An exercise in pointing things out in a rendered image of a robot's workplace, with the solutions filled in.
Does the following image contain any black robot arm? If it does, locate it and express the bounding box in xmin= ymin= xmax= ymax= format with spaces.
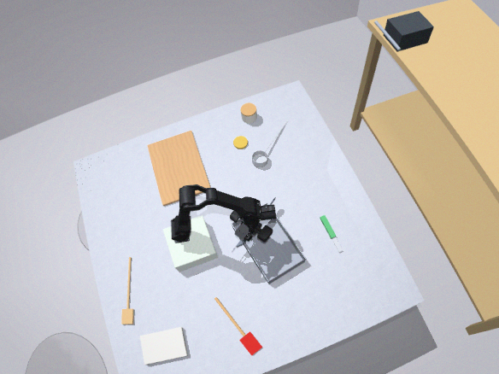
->
xmin=171 ymin=184 xmax=277 ymax=243

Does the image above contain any grey cylinder with orange top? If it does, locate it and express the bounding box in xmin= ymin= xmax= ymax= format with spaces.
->
xmin=240 ymin=102 xmax=257 ymax=124

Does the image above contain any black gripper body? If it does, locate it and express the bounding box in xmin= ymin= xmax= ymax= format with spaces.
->
xmin=230 ymin=210 xmax=273 ymax=243

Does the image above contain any light wooden board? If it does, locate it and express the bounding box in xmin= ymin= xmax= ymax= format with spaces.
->
xmin=148 ymin=131 xmax=210 ymax=207

